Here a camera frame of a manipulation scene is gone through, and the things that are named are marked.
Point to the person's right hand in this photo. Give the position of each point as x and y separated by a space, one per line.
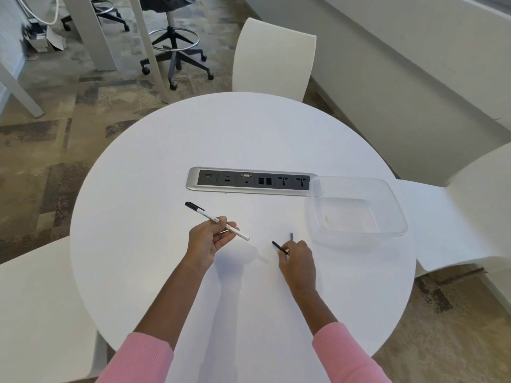
299 267

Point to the person's left hand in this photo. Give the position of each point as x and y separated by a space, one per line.
205 243

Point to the short black pen end plug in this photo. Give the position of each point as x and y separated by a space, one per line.
278 246

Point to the white pen with black cap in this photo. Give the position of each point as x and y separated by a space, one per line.
203 213

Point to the person's right forearm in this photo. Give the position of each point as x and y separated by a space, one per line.
343 347

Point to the person's left forearm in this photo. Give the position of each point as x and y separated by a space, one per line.
159 315

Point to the silver power socket panel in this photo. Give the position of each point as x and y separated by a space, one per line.
247 180

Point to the clear plastic container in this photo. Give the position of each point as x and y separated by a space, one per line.
351 211

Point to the white chair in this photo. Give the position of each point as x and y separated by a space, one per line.
471 211
271 59
40 315

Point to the thin white desk leg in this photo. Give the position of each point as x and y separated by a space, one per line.
147 39

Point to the black office chair base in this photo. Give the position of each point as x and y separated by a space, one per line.
126 27

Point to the grey desk leg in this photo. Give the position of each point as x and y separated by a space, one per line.
22 93

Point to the wide white desk leg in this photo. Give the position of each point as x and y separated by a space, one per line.
90 31

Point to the cardboard box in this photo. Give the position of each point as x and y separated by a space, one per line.
56 41

